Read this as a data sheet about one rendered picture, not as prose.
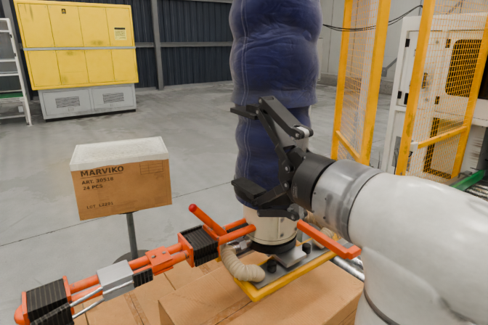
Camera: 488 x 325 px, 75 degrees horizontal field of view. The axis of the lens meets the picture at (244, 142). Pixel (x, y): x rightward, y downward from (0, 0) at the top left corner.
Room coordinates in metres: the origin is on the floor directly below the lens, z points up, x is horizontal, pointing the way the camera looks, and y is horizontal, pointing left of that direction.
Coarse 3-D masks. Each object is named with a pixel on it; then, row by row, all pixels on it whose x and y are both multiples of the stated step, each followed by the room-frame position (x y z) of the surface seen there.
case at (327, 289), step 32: (256, 256) 1.04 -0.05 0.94; (192, 288) 0.87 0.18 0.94; (224, 288) 0.87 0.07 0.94; (288, 288) 0.87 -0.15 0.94; (320, 288) 0.87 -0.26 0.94; (352, 288) 0.87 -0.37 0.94; (160, 320) 0.81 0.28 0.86; (192, 320) 0.74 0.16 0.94; (224, 320) 0.74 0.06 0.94; (256, 320) 0.74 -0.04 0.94; (288, 320) 0.74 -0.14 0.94; (320, 320) 0.74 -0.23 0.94; (352, 320) 0.84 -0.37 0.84
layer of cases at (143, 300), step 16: (176, 272) 1.41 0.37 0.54; (192, 272) 1.41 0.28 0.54; (208, 272) 1.41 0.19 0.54; (144, 288) 1.30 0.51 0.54; (160, 288) 1.30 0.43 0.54; (176, 288) 1.30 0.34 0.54; (80, 304) 1.20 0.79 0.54; (112, 304) 1.20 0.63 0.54; (128, 304) 1.20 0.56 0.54; (144, 304) 1.20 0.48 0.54; (80, 320) 1.11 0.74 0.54; (96, 320) 1.11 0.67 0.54; (112, 320) 1.11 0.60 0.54; (128, 320) 1.11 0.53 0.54; (144, 320) 1.11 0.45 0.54
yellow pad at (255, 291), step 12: (312, 252) 0.82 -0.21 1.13; (324, 252) 0.82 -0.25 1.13; (264, 264) 0.77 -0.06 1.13; (276, 264) 0.74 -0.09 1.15; (300, 264) 0.77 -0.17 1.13; (312, 264) 0.78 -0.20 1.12; (276, 276) 0.72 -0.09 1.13; (288, 276) 0.73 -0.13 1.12; (252, 288) 0.68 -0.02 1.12; (264, 288) 0.68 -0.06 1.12; (276, 288) 0.69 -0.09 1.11; (252, 300) 0.66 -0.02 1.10
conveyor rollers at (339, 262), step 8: (480, 184) 2.49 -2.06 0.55; (472, 192) 2.37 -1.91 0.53; (480, 192) 2.34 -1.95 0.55; (336, 256) 1.54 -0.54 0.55; (360, 256) 1.59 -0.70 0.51; (336, 264) 1.51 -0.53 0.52; (344, 264) 1.48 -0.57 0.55; (360, 264) 1.49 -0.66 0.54; (352, 272) 1.42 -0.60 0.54; (360, 272) 1.41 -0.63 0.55; (360, 280) 1.38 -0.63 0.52
